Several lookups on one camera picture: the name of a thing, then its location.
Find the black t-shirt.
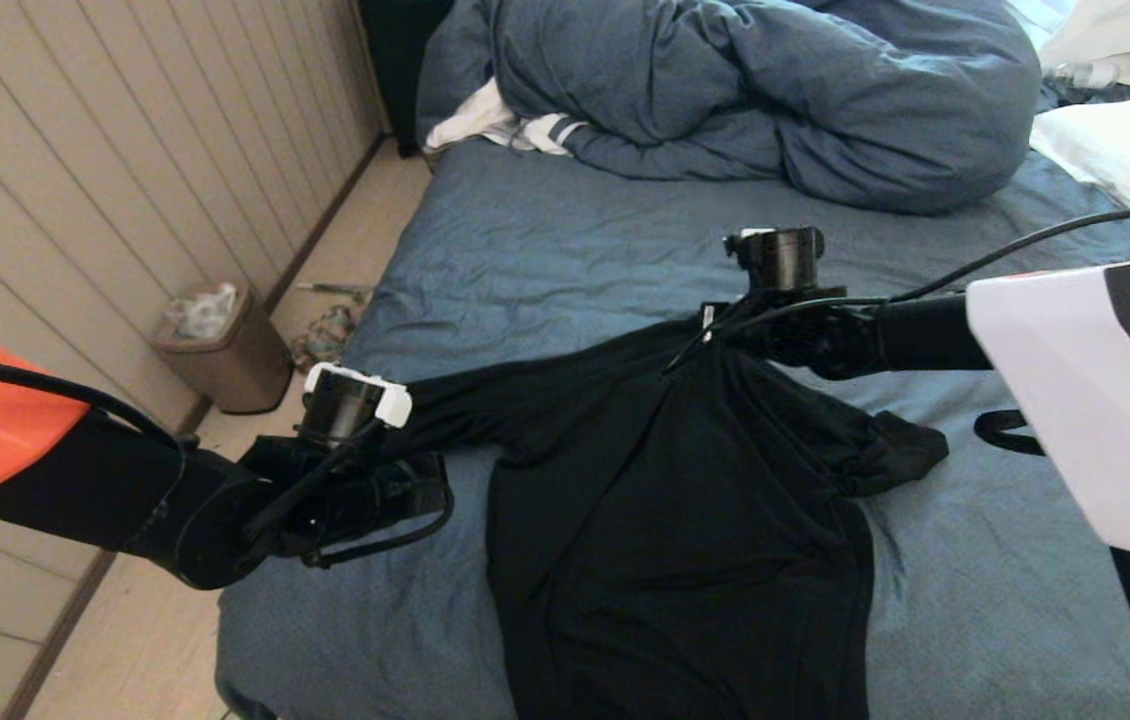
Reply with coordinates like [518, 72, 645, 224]
[395, 310, 951, 720]

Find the small clutter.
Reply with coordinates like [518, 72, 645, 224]
[290, 308, 358, 379]

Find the brown trash bin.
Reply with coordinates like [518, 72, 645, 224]
[151, 285, 295, 417]

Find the white plastic bin bag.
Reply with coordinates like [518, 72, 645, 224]
[170, 285, 240, 343]

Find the crumpled blue duvet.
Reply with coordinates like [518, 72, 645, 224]
[415, 0, 1043, 216]

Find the blue bed sheet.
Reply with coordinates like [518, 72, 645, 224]
[215, 135, 1130, 720]

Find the white striped garment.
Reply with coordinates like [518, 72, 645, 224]
[425, 78, 586, 157]

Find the dark patterned cloth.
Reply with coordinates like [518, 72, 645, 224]
[1040, 80, 1130, 111]

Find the black bedside cabinet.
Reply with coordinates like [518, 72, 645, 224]
[361, 0, 456, 159]

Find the black arm strap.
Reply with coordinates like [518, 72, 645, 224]
[973, 410, 1048, 457]

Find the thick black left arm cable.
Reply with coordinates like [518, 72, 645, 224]
[0, 352, 181, 448]

